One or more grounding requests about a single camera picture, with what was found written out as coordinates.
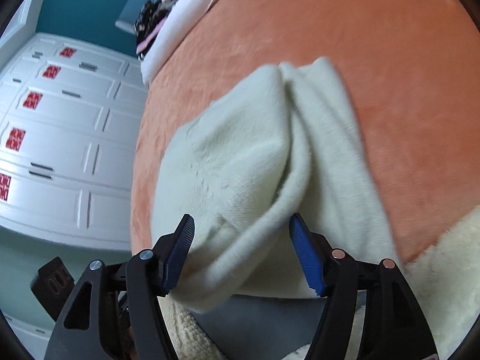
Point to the cream knit sweater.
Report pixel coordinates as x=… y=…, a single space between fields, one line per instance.
x=284 y=140

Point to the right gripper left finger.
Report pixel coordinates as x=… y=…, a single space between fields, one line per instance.
x=108 y=300

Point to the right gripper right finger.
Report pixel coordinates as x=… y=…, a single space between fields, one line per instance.
x=394 y=324

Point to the dark clothes pile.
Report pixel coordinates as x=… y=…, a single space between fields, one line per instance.
x=149 y=22

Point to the orange plush blanket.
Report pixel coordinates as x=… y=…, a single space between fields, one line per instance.
x=412 y=71

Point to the cream fluffy rug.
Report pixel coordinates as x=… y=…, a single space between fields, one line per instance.
x=445 y=278

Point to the white wardrobe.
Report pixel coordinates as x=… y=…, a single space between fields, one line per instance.
x=70 y=117

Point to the white bed duvet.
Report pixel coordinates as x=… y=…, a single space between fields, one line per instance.
x=184 y=16

